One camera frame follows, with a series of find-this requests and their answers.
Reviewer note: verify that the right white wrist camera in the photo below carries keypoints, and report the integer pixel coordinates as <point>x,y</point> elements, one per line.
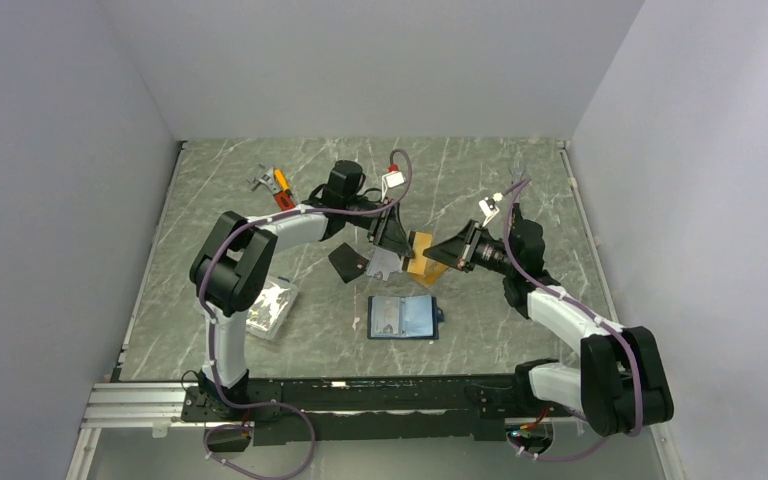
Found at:
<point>489,207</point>

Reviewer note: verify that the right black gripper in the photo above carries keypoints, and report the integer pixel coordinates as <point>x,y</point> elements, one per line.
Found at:
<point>459,251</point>

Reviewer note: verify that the red adjustable wrench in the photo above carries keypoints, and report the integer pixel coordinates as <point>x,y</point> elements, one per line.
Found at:
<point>273,180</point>

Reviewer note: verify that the grey wrench black handle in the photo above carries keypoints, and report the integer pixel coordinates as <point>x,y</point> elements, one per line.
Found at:
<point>517,170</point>

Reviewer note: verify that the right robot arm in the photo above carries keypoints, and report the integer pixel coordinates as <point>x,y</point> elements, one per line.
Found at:
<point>619,385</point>

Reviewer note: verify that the aluminium frame rail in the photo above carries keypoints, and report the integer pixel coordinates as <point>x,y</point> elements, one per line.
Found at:
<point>158,405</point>

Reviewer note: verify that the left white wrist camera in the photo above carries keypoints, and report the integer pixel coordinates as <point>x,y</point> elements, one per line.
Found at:
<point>393,178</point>

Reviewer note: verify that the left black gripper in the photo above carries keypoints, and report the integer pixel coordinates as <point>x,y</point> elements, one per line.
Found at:
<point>390,234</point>

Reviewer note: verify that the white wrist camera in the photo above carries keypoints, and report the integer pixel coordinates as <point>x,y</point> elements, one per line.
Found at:
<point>489,207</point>
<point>393,178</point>

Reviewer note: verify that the silver card stack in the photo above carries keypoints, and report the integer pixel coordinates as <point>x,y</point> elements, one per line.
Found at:
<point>383,264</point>

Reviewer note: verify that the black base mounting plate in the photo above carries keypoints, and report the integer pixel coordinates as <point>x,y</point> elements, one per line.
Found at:
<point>297,425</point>

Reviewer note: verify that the black card stack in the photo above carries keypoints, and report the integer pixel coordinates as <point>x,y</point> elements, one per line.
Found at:
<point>348,263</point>

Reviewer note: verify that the single orange card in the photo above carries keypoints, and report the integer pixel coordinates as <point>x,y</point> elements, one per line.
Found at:
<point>417,264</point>

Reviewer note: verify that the single silver card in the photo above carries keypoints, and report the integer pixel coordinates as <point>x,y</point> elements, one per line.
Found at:
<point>385,315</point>

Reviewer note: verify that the clear plastic screw box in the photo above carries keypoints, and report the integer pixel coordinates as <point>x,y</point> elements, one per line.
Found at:
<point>271,308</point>

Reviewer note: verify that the blue leather card holder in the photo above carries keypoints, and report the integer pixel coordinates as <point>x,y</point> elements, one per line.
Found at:
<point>421,318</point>

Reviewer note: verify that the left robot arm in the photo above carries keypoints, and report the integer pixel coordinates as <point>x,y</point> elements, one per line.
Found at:
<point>231,268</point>

